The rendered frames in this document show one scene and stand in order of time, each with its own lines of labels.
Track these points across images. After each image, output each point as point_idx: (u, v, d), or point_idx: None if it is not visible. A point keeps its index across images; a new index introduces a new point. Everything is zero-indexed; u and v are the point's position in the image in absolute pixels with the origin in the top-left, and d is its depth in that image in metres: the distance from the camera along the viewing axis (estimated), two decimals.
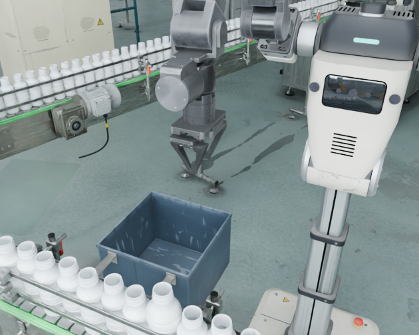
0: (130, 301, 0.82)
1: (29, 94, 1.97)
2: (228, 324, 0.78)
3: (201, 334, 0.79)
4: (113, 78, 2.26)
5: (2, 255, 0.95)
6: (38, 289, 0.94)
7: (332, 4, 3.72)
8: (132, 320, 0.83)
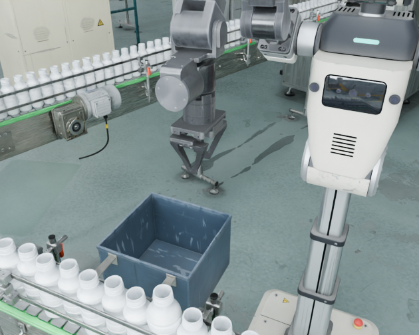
0: (131, 303, 0.82)
1: (30, 95, 1.98)
2: (228, 326, 0.79)
3: None
4: (114, 79, 2.27)
5: (3, 257, 0.96)
6: (38, 291, 0.94)
7: (332, 4, 3.72)
8: (133, 322, 0.83)
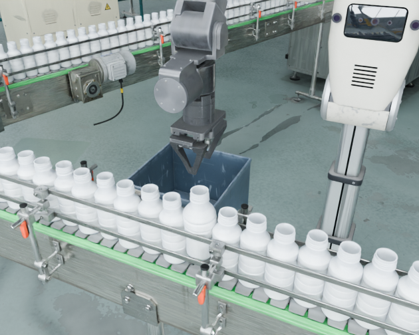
0: (167, 205, 0.86)
1: (48, 57, 2.02)
2: (262, 222, 0.83)
3: (237, 233, 0.83)
4: (128, 46, 2.31)
5: (40, 174, 0.99)
6: (74, 205, 0.98)
7: None
8: (169, 223, 0.87)
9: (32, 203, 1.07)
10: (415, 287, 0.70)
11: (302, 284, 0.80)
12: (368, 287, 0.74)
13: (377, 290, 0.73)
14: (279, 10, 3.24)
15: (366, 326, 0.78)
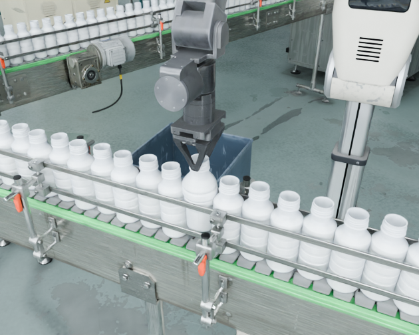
0: (167, 174, 0.83)
1: (45, 42, 1.98)
2: (265, 191, 0.79)
3: (239, 203, 0.80)
4: (126, 32, 2.27)
5: (35, 146, 0.96)
6: (70, 179, 0.95)
7: None
8: (168, 194, 0.83)
9: (26, 179, 1.03)
10: None
11: (307, 254, 0.77)
12: (376, 255, 0.71)
13: (386, 258, 0.70)
14: (280, 0, 3.21)
15: (374, 298, 0.75)
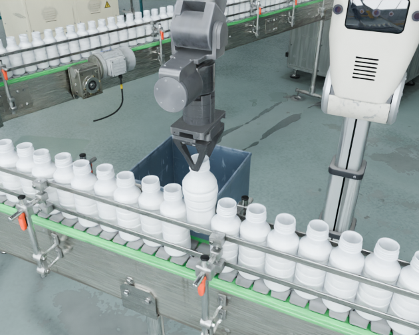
0: (168, 196, 0.85)
1: (47, 52, 2.01)
2: (262, 213, 0.82)
3: (236, 224, 0.82)
4: (127, 42, 2.30)
5: (39, 166, 0.99)
6: (74, 197, 0.97)
7: None
8: (169, 215, 0.86)
9: (31, 196, 1.06)
10: (418, 277, 0.69)
11: (303, 275, 0.79)
12: (369, 277, 0.74)
13: (379, 280, 0.72)
14: (280, 6, 3.23)
15: (367, 318, 0.77)
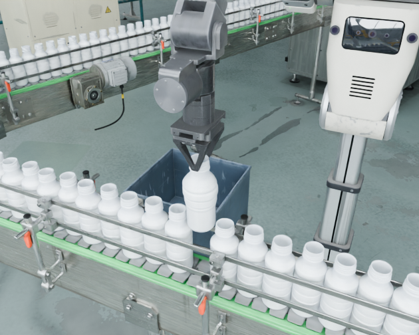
0: (174, 217, 0.88)
1: (49, 64, 2.04)
2: (259, 233, 0.85)
3: (234, 244, 0.85)
4: (128, 52, 2.33)
5: (44, 185, 1.01)
6: (78, 215, 1.00)
7: None
8: (175, 234, 0.89)
9: (36, 213, 1.08)
10: (410, 299, 0.72)
11: (299, 294, 0.82)
12: (363, 298, 0.76)
13: (372, 302, 0.75)
14: (279, 14, 3.26)
15: None
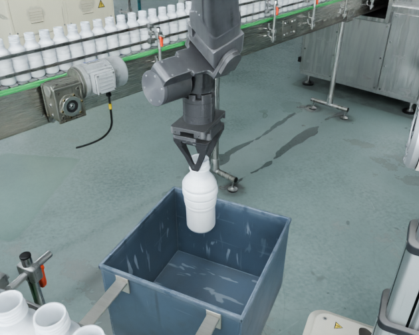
0: None
1: (13, 65, 1.56)
2: None
3: None
4: (118, 50, 1.85)
5: None
6: None
7: None
8: None
9: None
10: None
11: None
12: None
13: None
14: (298, 6, 2.79)
15: None
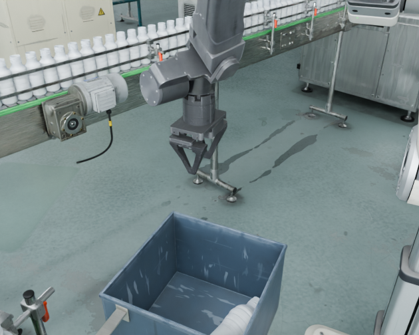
0: None
1: (14, 84, 1.59)
2: None
3: None
4: (118, 66, 1.88)
5: None
6: None
7: None
8: None
9: None
10: None
11: None
12: None
13: None
14: (296, 18, 2.81)
15: None
